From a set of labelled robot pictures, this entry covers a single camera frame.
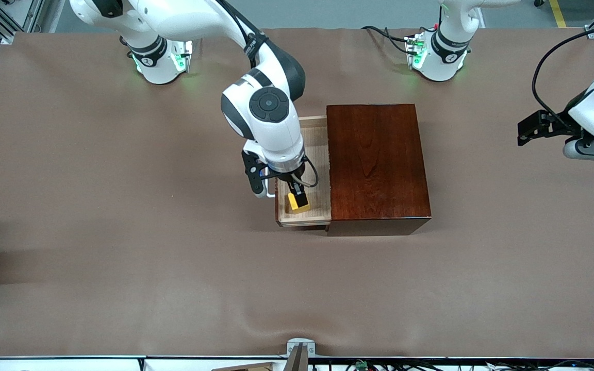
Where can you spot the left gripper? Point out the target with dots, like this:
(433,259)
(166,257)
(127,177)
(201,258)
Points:
(556,127)

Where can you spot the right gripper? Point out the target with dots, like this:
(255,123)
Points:
(292,181)

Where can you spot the yellow block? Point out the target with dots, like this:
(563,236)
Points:
(294,206)

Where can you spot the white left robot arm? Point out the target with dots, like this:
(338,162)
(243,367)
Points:
(444,56)

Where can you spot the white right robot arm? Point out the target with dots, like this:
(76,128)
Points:
(271,129)

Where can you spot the dark brown wooden cabinet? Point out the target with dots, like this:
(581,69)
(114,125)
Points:
(379,165)

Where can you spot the brown table cloth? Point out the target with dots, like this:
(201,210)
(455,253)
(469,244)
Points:
(173,257)

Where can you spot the green connector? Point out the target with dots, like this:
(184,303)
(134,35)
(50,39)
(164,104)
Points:
(361,365)

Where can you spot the grey metal clamp bracket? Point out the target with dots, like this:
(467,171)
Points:
(300,346)

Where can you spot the white table frame rail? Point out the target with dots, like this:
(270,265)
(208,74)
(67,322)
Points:
(70,365)

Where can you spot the grey aluminium post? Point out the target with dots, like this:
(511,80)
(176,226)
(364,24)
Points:
(52,15)

